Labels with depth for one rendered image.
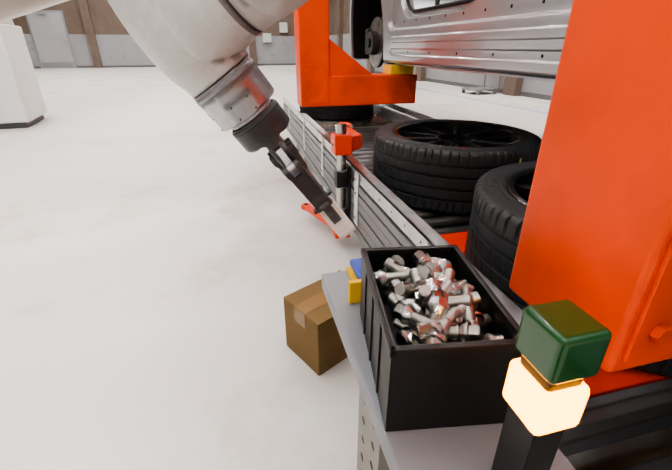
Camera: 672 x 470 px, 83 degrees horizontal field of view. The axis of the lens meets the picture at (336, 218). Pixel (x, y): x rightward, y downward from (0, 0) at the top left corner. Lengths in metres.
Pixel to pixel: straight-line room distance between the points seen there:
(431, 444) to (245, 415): 0.67
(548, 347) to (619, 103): 0.24
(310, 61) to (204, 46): 1.72
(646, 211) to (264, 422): 0.89
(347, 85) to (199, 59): 1.79
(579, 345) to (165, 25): 0.46
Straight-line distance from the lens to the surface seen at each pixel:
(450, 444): 0.47
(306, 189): 0.52
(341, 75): 2.24
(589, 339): 0.30
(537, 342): 0.30
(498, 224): 0.90
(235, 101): 0.49
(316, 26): 2.18
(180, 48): 0.48
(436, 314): 0.43
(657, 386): 0.94
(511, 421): 0.37
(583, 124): 0.46
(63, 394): 1.30
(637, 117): 0.43
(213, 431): 1.06
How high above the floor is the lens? 0.83
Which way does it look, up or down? 24 degrees down
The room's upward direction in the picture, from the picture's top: straight up
